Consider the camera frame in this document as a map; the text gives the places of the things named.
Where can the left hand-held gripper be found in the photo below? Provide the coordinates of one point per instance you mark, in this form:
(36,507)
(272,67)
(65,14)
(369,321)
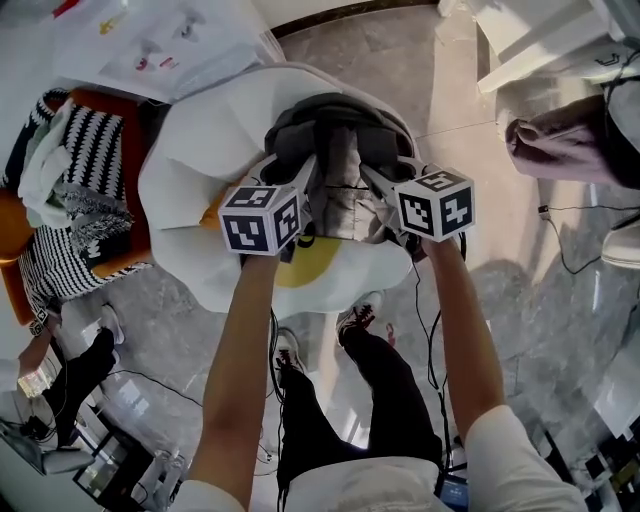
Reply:
(250,225)

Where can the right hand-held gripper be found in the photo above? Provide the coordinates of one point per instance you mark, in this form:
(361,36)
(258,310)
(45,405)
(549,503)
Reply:
(435,210)

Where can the dark grey backpack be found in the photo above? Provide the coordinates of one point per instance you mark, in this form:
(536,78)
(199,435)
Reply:
(340,200)

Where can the white egg-shaped chair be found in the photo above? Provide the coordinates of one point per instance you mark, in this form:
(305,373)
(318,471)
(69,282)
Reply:
(200,150)

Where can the person's right forearm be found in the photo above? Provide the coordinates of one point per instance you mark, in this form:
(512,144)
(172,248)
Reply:
(465,340)

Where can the person's left forearm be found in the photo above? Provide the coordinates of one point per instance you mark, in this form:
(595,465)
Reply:
(235,375)

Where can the orange chair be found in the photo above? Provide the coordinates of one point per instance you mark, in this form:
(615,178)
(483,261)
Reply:
(12,225)

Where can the yellow round cushion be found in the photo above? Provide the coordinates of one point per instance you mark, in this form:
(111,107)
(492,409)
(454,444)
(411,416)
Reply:
(305,265)

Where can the person's right shoe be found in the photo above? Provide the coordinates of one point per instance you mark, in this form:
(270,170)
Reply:
(357,315)

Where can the person's shoe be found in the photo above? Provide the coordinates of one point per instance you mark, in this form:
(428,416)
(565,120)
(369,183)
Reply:
(289,350)
(357,315)

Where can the white water dispenser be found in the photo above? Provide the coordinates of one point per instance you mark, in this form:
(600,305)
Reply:
(165,45)

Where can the person's left shoe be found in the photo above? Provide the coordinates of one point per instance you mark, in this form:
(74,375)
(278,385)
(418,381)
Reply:
(289,350)

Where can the black-and-white striped blanket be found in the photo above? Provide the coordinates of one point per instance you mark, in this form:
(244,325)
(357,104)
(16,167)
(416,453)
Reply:
(95,145)

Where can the grey fringed textile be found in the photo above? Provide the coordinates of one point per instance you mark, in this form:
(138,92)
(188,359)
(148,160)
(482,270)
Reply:
(95,220)

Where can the person's black trousers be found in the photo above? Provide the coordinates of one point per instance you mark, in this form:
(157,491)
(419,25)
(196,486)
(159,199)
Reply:
(380,400)

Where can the pile of white clothes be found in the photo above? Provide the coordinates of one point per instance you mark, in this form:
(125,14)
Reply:
(45,175)

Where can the person's white T-shirt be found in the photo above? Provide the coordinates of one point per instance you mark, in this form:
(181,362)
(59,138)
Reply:
(510,465)

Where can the black metal frame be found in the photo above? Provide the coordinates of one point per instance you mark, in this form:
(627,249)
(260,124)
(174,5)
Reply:
(615,475)

